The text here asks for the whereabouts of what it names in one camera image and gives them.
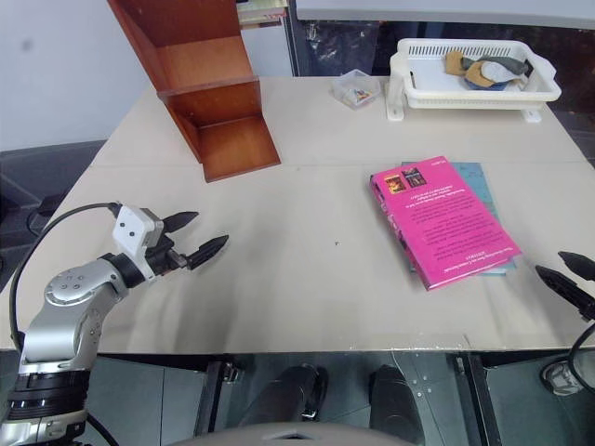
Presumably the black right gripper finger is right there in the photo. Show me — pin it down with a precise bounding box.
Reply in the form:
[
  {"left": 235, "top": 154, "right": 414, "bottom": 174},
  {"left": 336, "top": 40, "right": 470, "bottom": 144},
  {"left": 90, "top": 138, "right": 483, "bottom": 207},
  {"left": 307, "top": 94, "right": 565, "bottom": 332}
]
[
  {"left": 557, "top": 250, "right": 595, "bottom": 280},
  {"left": 535, "top": 264, "right": 588, "bottom": 310}
]

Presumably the black table frame leg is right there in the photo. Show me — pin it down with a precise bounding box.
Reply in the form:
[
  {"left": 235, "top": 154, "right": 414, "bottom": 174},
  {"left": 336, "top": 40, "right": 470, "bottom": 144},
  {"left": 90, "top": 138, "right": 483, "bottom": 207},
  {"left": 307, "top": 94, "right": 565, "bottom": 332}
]
[
  {"left": 193, "top": 356, "right": 239, "bottom": 439},
  {"left": 451, "top": 352, "right": 503, "bottom": 446}
]

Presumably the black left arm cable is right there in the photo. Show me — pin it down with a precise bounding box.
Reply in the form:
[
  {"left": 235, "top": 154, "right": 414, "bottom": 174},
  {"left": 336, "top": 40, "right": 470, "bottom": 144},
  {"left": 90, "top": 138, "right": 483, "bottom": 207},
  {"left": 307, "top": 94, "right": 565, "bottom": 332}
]
[{"left": 7, "top": 202, "right": 123, "bottom": 348}]

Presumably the clear plastic box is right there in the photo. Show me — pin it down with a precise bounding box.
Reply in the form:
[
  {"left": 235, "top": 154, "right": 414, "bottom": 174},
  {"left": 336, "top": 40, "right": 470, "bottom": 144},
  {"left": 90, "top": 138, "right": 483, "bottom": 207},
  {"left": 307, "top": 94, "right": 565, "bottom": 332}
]
[{"left": 331, "top": 68, "right": 382, "bottom": 111}]

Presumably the dark grey seat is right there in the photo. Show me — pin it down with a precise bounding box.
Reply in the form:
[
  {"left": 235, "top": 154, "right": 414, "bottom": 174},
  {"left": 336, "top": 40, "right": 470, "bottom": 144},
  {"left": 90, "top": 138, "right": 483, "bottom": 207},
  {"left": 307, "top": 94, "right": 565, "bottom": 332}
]
[{"left": 0, "top": 138, "right": 109, "bottom": 292}]

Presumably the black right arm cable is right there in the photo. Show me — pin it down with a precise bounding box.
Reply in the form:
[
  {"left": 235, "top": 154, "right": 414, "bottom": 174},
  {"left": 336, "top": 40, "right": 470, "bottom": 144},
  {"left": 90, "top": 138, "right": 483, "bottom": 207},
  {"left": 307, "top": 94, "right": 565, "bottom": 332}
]
[{"left": 568, "top": 322, "right": 595, "bottom": 387}]

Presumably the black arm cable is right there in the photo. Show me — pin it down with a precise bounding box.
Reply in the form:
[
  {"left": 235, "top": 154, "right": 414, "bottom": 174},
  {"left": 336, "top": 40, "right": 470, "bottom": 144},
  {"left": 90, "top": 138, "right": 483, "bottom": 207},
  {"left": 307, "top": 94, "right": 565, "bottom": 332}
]
[
  {"left": 7, "top": 202, "right": 123, "bottom": 348},
  {"left": 568, "top": 322, "right": 595, "bottom": 387}
]

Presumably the pink hardcover book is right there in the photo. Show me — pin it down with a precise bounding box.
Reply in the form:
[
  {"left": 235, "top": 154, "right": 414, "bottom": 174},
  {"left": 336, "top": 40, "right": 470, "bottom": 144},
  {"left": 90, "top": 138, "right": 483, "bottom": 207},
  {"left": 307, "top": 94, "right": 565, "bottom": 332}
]
[{"left": 369, "top": 155, "right": 522, "bottom": 292}]

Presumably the white plastic basket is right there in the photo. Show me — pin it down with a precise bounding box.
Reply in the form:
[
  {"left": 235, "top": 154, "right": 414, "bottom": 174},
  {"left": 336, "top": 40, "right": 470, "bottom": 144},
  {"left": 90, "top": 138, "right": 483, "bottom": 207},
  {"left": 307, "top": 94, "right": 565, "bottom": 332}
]
[{"left": 389, "top": 38, "right": 562, "bottom": 112}]

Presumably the tan cloth piece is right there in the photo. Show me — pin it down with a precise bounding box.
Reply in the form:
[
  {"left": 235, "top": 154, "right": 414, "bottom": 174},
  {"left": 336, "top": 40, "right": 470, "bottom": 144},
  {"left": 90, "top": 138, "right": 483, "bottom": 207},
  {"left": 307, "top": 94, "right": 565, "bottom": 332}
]
[
  {"left": 444, "top": 49, "right": 471, "bottom": 76},
  {"left": 463, "top": 61, "right": 497, "bottom": 88}
]

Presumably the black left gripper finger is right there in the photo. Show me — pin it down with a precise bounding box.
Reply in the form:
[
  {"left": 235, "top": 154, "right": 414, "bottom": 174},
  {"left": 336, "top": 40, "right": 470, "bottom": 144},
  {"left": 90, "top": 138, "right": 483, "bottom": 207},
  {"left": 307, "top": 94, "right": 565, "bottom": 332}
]
[
  {"left": 187, "top": 234, "right": 231, "bottom": 271},
  {"left": 165, "top": 211, "right": 201, "bottom": 234}
]

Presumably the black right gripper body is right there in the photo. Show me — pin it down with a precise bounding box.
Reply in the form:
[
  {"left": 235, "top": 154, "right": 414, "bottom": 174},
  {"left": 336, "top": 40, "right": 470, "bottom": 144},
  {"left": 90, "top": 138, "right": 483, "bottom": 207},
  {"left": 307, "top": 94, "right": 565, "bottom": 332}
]
[{"left": 578, "top": 278, "right": 595, "bottom": 322}]

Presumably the brown wooden bookshelf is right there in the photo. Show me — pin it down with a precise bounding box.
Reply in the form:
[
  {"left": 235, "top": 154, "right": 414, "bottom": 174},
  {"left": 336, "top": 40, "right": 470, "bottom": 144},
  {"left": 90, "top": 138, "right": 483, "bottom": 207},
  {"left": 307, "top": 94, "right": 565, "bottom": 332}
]
[{"left": 106, "top": 0, "right": 282, "bottom": 183}]

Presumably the blue cloth piece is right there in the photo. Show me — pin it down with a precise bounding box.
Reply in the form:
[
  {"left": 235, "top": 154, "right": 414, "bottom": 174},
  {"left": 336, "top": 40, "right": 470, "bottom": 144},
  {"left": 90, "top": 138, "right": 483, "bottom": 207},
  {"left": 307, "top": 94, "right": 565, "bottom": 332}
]
[{"left": 466, "top": 78, "right": 509, "bottom": 93}]

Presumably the grey sneaker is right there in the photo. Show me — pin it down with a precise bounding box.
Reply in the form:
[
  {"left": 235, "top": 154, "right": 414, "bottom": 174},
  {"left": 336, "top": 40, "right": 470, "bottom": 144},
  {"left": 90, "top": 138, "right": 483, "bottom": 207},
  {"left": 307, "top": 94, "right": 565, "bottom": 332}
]
[{"left": 542, "top": 361, "right": 583, "bottom": 397}]

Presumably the teal book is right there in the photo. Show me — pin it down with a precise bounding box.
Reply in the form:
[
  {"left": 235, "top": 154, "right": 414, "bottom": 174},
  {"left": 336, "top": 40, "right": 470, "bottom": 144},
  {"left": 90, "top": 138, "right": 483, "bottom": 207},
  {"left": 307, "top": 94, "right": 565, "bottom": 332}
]
[{"left": 400, "top": 161, "right": 518, "bottom": 278}]

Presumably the stack of background books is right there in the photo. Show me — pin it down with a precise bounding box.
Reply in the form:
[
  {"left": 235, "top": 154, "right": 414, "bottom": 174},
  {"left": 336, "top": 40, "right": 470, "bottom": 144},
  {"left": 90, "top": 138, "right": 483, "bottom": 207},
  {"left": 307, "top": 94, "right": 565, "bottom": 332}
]
[{"left": 235, "top": 0, "right": 290, "bottom": 30}]

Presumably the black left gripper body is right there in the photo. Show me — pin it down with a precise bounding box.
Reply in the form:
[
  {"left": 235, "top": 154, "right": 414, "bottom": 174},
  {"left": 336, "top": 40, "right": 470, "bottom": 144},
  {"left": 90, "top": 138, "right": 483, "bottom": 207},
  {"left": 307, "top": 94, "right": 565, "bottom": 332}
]
[{"left": 146, "top": 235, "right": 192, "bottom": 278}]

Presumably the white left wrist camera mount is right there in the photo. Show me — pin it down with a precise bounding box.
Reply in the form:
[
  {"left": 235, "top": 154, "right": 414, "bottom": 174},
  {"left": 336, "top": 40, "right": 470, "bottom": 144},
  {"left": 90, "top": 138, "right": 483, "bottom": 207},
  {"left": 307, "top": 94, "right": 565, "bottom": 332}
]
[{"left": 112, "top": 203, "right": 165, "bottom": 282}]

